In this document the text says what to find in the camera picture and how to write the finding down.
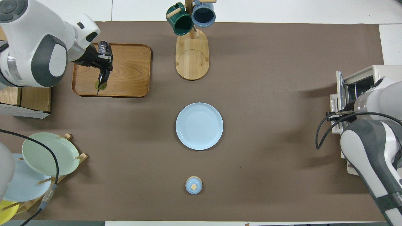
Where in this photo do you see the light blue racked plate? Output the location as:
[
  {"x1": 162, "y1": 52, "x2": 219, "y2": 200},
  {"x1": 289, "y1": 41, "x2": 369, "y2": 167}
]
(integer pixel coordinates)
[{"x1": 3, "y1": 153, "x2": 52, "y2": 202}]

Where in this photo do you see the beige toaster oven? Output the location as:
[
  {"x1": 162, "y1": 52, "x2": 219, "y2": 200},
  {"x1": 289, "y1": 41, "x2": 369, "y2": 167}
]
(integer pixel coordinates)
[{"x1": 330, "y1": 65, "x2": 402, "y2": 175}]

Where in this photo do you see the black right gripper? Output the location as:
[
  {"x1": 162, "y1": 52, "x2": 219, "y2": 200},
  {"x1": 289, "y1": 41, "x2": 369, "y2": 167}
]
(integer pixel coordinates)
[{"x1": 326, "y1": 100, "x2": 358, "y2": 118}]

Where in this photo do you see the rectangular wooden tray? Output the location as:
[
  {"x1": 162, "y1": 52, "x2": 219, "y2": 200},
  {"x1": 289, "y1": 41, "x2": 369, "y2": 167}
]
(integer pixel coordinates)
[{"x1": 72, "y1": 43, "x2": 152, "y2": 98}]

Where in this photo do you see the wooden shelf with wire mesh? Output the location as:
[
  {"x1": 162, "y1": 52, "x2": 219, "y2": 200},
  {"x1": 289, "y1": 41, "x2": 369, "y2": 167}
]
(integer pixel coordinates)
[{"x1": 0, "y1": 86, "x2": 52, "y2": 119}]

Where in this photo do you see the small blue lidded jar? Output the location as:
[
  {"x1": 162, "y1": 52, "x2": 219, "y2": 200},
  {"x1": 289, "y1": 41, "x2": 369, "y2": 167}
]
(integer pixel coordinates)
[{"x1": 185, "y1": 176, "x2": 203, "y2": 195}]

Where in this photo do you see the wooden plate rack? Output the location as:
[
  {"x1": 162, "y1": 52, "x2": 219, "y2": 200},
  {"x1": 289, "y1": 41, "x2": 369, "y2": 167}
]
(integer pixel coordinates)
[{"x1": 13, "y1": 133, "x2": 88, "y2": 215}]

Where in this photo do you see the wooden mug tree stand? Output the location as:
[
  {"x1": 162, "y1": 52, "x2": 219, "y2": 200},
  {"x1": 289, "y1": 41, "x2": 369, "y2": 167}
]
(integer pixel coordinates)
[{"x1": 166, "y1": 0, "x2": 217, "y2": 81}]

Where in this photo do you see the brown paper table mat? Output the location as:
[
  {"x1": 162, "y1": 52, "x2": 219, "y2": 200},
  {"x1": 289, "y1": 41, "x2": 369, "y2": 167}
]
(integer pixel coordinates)
[{"x1": 0, "y1": 21, "x2": 401, "y2": 222}]

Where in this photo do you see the pale green plate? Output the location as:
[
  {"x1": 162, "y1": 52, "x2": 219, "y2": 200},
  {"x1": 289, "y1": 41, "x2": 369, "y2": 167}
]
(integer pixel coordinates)
[{"x1": 22, "y1": 132, "x2": 80, "y2": 176}]

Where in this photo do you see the yellow plate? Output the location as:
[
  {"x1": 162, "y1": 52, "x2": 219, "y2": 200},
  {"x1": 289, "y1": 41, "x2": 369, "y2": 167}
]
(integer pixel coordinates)
[{"x1": 0, "y1": 199, "x2": 19, "y2": 225}]

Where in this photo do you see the dark green mug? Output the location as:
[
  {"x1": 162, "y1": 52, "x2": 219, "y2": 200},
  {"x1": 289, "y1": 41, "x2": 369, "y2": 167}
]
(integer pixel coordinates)
[{"x1": 166, "y1": 3, "x2": 194, "y2": 36}]

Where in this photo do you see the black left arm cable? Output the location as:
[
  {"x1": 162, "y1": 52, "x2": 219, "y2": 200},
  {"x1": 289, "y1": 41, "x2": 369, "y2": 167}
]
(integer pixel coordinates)
[{"x1": 0, "y1": 129, "x2": 60, "y2": 226}]

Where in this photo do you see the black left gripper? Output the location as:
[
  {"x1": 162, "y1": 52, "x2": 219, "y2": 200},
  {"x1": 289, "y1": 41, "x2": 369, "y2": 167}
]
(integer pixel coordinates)
[{"x1": 74, "y1": 41, "x2": 113, "y2": 79}]

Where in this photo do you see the glass oven door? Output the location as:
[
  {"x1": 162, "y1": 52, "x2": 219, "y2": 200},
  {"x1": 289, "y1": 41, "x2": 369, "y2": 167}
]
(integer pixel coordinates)
[{"x1": 330, "y1": 71, "x2": 350, "y2": 134}]

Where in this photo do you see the blue grey mug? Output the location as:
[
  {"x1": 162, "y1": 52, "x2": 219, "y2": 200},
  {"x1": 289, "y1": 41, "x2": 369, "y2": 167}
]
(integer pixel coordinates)
[{"x1": 191, "y1": 0, "x2": 216, "y2": 28}]

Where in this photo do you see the dark purple eggplant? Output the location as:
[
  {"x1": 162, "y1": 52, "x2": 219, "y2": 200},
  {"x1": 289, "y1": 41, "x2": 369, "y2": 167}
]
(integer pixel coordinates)
[{"x1": 95, "y1": 67, "x2": 111, "y2": 95}]

